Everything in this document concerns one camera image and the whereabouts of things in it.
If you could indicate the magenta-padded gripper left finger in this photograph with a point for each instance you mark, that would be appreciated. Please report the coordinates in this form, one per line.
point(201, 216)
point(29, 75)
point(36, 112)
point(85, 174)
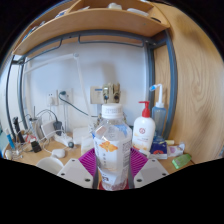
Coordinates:
point(75, 170)

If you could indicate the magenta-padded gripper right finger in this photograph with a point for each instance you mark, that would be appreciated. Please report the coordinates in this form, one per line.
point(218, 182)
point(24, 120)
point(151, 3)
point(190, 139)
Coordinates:
point(150, 171)

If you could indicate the clear plastic water bottle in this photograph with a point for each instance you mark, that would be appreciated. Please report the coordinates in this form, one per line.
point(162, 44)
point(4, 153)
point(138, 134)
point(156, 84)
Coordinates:
point(111, 150)

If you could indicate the small blue box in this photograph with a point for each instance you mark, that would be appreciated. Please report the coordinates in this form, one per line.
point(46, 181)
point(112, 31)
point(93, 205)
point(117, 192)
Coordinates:
point(158, 150)

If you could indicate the small white oval device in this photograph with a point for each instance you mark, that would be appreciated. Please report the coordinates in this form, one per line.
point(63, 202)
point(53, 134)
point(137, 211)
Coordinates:
point(58, 153)

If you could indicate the pale yellow cup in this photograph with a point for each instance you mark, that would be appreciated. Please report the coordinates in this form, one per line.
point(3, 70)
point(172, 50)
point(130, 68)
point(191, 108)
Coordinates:
point(50, 165)

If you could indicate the white folded paper box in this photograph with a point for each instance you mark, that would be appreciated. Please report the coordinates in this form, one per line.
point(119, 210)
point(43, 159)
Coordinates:
point(81, 140)

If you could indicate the green gel bottle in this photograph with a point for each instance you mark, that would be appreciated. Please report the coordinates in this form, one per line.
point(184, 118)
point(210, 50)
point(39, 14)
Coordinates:
point(181, 161)

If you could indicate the white power strip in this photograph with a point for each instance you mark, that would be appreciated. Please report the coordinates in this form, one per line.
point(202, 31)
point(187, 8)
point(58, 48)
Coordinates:
point(63, 139)

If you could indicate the white pump lotion bottle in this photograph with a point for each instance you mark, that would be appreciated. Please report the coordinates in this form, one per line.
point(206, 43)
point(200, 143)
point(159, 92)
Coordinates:
point(144, 131)

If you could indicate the small black charger block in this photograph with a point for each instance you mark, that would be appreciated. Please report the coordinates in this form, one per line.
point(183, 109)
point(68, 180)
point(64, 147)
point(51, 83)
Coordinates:
point(36, 146)

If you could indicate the black plug adapter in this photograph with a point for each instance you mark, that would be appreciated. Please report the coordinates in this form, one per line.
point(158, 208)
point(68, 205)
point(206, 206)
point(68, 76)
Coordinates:
point(57, 126)

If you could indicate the white charger block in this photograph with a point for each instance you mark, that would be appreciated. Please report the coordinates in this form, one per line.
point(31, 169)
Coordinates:
point(47, 128)

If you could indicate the blue squeeze bottle white nozzle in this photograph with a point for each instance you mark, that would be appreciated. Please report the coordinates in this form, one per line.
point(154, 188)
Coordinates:
point(160, 116)

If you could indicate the wooden tree figurine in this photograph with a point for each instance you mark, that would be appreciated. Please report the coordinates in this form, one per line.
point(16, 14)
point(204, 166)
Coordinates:
point(111, 93)

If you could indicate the white desk lamp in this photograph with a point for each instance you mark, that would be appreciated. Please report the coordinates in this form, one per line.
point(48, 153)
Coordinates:
point(80, 76)

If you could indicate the wooden shelf unit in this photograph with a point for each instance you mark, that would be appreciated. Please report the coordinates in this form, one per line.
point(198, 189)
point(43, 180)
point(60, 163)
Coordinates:
point(100, 20)

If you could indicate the white double wall socket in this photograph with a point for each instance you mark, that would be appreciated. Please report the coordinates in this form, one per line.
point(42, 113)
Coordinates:
point(60, 96)

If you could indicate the grey metal bed frame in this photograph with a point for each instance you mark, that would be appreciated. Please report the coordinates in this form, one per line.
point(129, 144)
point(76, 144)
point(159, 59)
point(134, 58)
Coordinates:
point(171, 83)

